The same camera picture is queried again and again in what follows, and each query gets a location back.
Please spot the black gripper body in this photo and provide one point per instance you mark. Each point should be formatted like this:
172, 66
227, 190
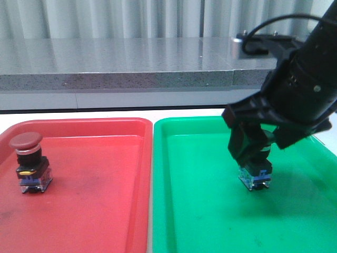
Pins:
296, 99

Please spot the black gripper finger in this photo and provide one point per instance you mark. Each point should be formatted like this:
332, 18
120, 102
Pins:
246, 140

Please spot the green mushroom push button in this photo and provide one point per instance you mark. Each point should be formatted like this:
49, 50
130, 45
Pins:
257, 172

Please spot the red mushroom push button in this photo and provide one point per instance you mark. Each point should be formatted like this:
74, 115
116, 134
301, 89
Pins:
34, 171

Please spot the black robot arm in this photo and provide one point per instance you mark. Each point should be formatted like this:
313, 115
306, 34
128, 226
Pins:
323, 37

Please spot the green plastic tray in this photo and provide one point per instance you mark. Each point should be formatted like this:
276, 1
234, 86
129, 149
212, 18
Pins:
201, 205

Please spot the red plastic tray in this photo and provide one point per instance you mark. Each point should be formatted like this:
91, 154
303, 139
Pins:
98, 199

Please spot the grey stone counter ledge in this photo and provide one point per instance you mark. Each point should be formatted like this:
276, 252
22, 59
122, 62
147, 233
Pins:
113, 73

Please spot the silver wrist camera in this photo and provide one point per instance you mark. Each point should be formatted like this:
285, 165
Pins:
263, 46

